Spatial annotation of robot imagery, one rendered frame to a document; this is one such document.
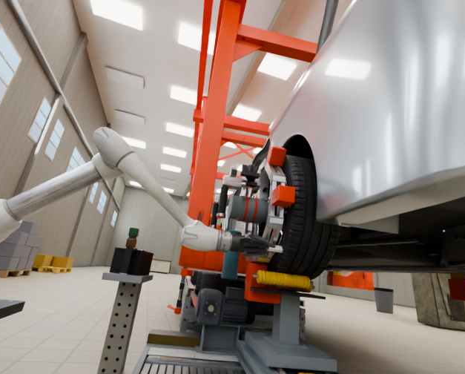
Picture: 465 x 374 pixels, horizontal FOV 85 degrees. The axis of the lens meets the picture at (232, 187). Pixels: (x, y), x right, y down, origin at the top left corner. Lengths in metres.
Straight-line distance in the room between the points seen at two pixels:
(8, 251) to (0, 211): 4.68
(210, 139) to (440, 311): 5.73
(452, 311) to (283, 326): 5.65
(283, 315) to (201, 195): 0.94
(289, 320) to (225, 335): 0.52
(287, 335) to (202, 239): 0.63
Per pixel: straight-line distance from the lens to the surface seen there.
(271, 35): 2.85
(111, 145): 1.18
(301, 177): 1.20
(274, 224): 1.14
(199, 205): 1.81
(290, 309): 1.39
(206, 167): 1.90
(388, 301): 8.79
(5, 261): 6.07
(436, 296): 6.67
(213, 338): 1.77
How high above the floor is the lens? 0.51
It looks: 19 degrees up
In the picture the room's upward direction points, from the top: 7 degrees clockwise
